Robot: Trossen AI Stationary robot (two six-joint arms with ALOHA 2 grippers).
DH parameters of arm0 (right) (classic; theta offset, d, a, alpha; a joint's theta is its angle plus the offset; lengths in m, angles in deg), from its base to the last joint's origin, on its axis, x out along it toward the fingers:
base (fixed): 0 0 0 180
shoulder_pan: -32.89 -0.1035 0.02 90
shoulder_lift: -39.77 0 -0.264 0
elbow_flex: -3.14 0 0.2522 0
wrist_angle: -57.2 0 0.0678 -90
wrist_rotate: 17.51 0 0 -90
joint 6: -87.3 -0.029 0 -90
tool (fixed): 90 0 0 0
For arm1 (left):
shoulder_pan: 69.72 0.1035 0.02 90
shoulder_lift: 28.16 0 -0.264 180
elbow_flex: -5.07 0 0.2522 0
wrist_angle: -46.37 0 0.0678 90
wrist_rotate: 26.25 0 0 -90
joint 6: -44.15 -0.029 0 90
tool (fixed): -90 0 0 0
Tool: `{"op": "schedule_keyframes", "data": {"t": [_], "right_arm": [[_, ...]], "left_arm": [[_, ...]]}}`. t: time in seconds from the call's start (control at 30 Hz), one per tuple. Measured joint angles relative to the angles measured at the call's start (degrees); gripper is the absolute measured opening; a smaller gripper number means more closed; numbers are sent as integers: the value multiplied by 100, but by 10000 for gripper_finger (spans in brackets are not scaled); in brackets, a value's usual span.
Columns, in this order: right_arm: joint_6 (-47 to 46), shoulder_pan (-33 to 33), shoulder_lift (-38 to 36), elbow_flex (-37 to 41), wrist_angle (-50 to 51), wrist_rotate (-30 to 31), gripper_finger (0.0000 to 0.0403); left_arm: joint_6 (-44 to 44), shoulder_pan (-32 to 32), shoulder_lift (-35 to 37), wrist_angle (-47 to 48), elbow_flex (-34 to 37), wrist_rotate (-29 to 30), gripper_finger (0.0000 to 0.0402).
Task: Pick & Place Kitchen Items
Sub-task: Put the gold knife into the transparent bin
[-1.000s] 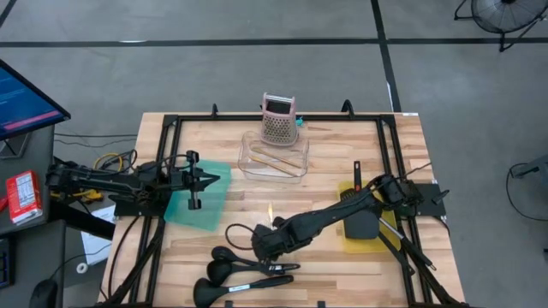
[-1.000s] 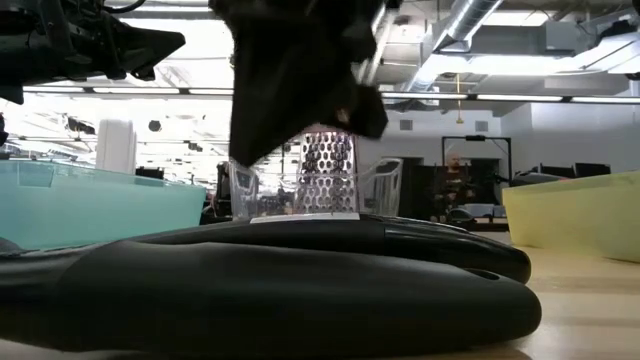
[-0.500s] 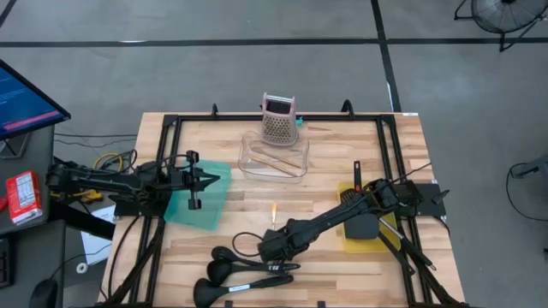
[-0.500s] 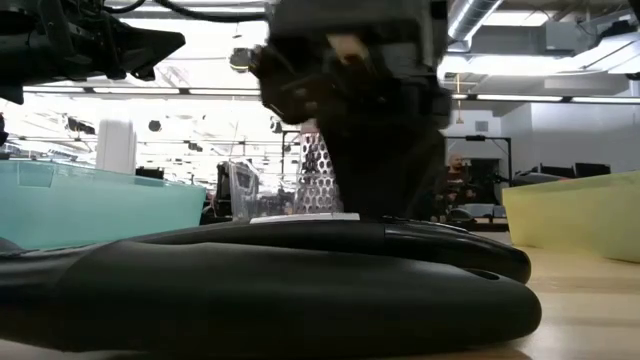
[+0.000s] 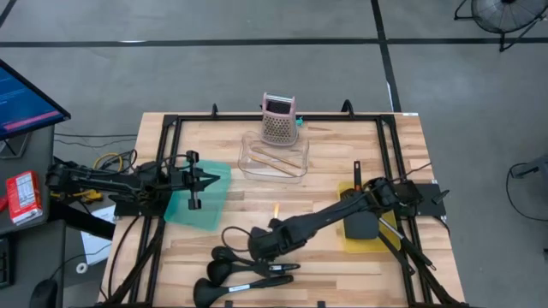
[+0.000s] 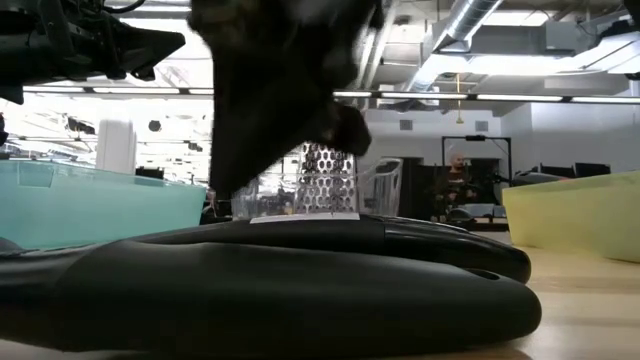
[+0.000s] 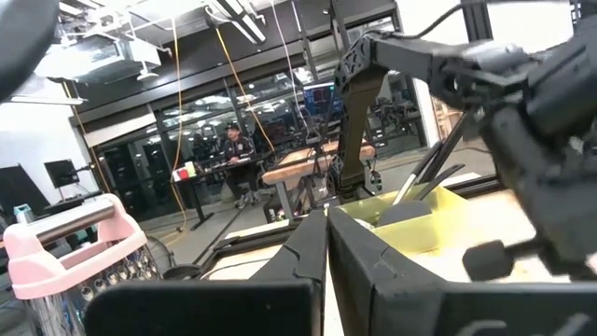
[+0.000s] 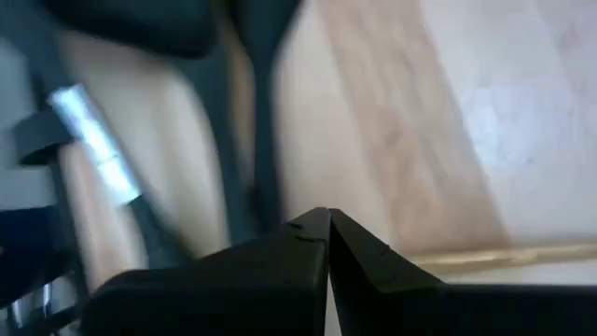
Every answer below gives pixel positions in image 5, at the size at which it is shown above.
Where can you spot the large black ladle white label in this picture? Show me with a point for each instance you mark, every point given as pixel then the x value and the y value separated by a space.
pixel 205 294

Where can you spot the black computer mouse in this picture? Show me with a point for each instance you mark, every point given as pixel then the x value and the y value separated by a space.
pixel 43 295

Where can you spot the pink metal box grater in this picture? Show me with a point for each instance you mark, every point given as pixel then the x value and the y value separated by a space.
pixel 279 124

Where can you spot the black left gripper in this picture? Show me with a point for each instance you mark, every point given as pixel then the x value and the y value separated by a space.
pixel 193 179

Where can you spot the gold cutlery utensil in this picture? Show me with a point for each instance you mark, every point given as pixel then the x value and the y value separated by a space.
pixel 274 166
pixel 276 157
pixel 276 210

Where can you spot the white tape roll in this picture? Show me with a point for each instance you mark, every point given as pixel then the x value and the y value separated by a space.
pixel 77 268

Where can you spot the clear plastic bin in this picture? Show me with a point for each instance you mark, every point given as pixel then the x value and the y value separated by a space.
pixel 261 175

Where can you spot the black computer monitor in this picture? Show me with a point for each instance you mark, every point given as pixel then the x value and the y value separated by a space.
pixel 21 102

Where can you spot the white paper sheet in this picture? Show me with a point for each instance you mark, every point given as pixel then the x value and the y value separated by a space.
pixel 96 248

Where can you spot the black metal table frame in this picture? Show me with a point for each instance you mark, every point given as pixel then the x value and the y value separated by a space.
pixel 334 117

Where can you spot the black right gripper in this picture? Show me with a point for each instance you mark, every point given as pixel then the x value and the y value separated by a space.
pixel 274 241

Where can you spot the black floor fan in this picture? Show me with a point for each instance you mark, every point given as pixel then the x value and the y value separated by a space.
pixel 505 15

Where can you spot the small teal clip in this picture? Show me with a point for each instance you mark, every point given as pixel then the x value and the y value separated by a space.
pixel 299 121

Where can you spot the dark grey desk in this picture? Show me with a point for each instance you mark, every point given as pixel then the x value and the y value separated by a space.
pixel 40 256

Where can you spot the grey metal stand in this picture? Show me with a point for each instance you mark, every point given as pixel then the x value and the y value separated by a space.
pixel 531 167

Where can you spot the red cardboard box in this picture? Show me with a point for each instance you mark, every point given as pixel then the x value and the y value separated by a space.
pixel 25 197

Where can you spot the black Zulay spatula white label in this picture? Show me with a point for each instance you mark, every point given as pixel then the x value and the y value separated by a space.
pixel 361 226

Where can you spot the black keyboard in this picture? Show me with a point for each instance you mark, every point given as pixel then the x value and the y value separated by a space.
pixel 4 265

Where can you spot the yellow translucent plastic bin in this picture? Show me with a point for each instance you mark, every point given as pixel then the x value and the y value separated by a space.
pixel 368 246

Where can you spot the teal translucent plastic bin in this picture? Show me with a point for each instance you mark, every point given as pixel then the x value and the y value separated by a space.
pixel 214 205

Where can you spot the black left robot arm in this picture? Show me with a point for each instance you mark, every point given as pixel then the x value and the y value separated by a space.
pixel 107 181

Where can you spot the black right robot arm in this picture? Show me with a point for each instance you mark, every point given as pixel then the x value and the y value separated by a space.
pixel 334 211

